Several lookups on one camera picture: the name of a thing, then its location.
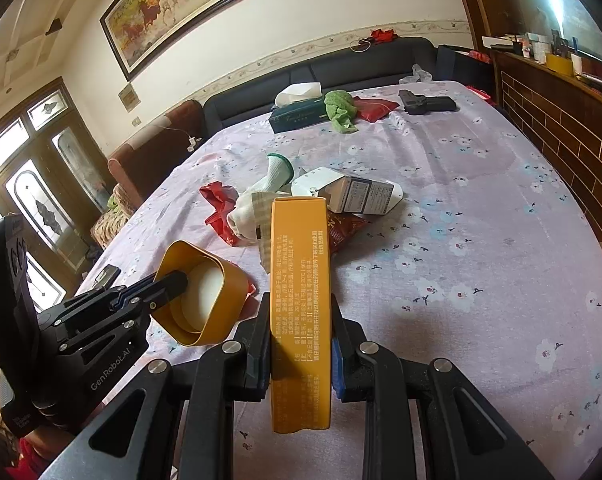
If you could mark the flat red packet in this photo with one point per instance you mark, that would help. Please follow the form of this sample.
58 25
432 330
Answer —
376 108

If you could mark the wooden glazed door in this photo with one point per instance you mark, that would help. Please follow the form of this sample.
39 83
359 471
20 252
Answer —
31 160

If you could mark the dark red snack packet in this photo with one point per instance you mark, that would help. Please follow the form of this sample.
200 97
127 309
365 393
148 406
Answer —
343 232

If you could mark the tall yellow cardboard box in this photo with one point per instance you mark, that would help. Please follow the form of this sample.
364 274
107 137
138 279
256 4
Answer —
298 280

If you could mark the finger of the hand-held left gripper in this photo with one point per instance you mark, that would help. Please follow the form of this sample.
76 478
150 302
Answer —
166 287
106 335

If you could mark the small red box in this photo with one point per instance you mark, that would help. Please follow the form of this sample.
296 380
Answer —
479 56

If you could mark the framed horse painting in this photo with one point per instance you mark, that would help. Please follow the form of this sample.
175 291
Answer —
181 5

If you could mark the crumpled clear plastic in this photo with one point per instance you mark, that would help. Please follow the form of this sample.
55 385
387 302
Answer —
416 75

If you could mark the yellow square tin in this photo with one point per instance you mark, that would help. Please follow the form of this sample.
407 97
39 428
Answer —
226 305

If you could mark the yellow container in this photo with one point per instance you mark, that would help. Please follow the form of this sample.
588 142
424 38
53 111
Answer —
559 63

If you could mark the red-brown armchair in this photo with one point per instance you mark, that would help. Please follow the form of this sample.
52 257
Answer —
151 150

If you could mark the green cloth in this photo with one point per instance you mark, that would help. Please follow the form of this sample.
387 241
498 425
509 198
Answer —
342 107

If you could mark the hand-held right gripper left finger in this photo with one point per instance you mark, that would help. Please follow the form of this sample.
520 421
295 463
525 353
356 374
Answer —
265 360

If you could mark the dark green tissue box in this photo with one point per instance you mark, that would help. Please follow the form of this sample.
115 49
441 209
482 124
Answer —
296 112

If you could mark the black phone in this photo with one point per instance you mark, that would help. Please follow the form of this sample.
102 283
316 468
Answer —
106 275

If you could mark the black toy gun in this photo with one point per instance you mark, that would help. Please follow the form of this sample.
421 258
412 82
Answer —
426 103

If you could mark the crumpled red wrapper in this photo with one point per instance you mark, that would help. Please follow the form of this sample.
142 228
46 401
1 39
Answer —
218 200

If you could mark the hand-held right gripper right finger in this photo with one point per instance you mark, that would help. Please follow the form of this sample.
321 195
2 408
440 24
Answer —
337 366

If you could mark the red cloth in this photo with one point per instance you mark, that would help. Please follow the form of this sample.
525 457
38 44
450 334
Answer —
383 35

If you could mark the small wall plaque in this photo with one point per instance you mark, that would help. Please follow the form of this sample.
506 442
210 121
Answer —
129 97

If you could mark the wooden brick-pattern counter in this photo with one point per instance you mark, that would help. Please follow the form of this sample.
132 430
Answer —
556 115

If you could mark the white opened carton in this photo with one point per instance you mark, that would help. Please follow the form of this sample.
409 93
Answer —
361 195

